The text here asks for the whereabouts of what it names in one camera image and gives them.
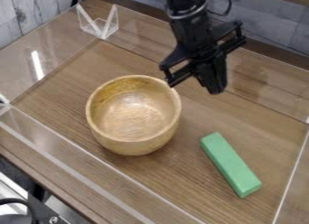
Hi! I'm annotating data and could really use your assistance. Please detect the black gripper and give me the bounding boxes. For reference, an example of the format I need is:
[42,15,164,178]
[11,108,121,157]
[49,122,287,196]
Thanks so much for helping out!
[160,4,246,95]

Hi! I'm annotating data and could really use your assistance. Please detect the green rectangular block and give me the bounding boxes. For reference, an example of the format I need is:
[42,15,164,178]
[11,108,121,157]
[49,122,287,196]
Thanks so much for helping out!
[201,132,263,198]

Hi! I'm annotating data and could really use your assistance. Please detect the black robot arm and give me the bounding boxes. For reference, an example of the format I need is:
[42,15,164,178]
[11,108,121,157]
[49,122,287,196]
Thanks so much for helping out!
[160,0,246,95]

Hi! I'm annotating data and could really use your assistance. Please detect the round wooden bowl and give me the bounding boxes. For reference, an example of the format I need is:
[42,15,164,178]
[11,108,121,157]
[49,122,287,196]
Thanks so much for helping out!
[86,75,181,156]

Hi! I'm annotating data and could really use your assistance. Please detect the clear acrylic corner bracket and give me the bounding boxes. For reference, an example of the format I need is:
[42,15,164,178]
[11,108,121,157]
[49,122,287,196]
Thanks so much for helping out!
[77,5,118,40]

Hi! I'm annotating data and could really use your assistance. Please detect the black metal table frame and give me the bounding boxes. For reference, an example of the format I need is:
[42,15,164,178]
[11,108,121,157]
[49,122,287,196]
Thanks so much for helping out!
[0,156,93,224]

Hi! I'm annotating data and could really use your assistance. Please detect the black cable lower left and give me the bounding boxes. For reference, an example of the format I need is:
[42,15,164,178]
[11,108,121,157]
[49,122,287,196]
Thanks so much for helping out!
[0,199,35,224]

